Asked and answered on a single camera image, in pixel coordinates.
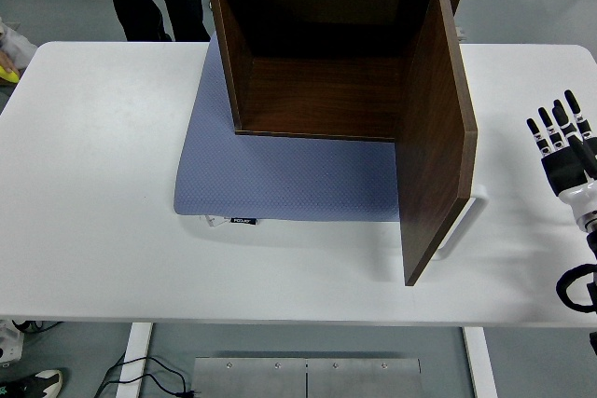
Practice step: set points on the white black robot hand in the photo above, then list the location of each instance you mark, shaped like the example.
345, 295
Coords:
566, 169

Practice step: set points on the brown wooden cabinet door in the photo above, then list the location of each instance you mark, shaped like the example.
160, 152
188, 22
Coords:
434, 160

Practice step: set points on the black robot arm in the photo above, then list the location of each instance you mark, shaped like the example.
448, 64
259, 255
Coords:
592, 242

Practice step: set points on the brown wooden cabinet body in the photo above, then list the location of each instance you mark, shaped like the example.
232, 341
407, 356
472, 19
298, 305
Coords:
326, 100

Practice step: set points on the white table leg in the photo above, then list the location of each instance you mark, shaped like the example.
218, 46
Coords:
480, 365
134, 360

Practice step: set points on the blue-grey textured mat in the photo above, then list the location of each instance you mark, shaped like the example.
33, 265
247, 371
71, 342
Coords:
280, 179

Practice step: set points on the black mat label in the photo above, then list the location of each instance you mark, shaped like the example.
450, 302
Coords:
244, 221

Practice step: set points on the white mat tag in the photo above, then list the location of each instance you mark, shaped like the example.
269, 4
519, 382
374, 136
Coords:
212, 221

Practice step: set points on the grey metal plate with screws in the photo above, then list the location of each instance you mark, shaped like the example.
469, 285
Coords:
261, 379

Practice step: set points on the yellow object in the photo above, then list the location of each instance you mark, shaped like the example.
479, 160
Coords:
8, 75

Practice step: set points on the seated person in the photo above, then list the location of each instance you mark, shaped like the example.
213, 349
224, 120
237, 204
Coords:
14, 46

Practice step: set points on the black and white shoe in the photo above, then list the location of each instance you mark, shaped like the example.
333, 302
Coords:
32, 384

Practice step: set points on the white floor device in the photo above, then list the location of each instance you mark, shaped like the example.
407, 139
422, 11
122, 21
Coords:
9, 344

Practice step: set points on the grey metal bracket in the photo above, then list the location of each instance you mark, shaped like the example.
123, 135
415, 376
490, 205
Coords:
461, 33

